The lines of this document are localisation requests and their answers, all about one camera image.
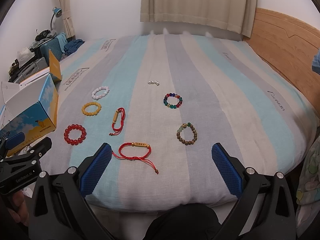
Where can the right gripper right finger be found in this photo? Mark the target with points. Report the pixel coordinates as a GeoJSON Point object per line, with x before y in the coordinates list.
{"type": "Point", "coordinates": [276, 217]}

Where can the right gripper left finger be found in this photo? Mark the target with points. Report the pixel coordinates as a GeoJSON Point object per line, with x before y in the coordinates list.
{"type": "Point", "coordinates": [59, 209]}

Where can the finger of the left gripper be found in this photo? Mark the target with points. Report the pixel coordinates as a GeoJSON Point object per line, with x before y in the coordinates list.
{"type": "Point", "coordinates": [39, 150]}
{"type": "Point", "coordinates": [10, 143]}

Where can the red cord bracelet gold tube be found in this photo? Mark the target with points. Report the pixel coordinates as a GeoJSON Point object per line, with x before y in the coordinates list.
{"type": "Point", "coordinates": [135, 151]}

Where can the pearl earrings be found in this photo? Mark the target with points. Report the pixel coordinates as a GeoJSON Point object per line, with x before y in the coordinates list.
{"type": "Point", "coordinates": [154, 82]}

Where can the person's left hand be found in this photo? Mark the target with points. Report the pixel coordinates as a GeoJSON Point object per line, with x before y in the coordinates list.
{"type": "Point", "coordinates": [20, 214]}

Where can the blue yellow cardboard box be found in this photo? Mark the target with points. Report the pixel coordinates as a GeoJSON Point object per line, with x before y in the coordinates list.
{"type": "Point", "coordinates": [31, 106]}

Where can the floral pillow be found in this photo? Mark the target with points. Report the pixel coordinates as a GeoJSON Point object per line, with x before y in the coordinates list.
{"type": "Point", "coordinates": [308, 190]}

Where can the grey suitcase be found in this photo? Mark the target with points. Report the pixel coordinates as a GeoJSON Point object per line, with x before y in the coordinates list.
{"type": "Point", "coordinates": [20, 73]}

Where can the teal suitcase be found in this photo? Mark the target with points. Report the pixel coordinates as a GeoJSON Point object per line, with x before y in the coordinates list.
{"type": "Point", "coordinates": [56, 45]}

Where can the dark blue clothes pile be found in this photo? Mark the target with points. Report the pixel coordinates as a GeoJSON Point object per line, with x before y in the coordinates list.
{"type": "Point", "coordinates": [73, 46]}

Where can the black items on suitcase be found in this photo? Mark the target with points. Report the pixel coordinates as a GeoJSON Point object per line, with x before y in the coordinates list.
{"type": "Point", "coordinates": [45, 34]}

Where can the striped bed cover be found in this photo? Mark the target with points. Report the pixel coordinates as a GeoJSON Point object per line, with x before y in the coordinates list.
{"type": "Point", "coordinates": [211, 90]}

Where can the blue desk lamp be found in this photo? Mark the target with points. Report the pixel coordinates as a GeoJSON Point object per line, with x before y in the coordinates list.
{"type": "Point", "coordinates": [57, 13]}

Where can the tied beige curtain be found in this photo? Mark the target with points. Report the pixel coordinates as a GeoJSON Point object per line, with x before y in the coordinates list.
{"type": "Point", "coordinates": [67, 22]}

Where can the wooden headboard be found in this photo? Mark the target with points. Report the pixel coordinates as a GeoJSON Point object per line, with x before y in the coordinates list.
{"type": "Point", "coordinates": [288, 45]}

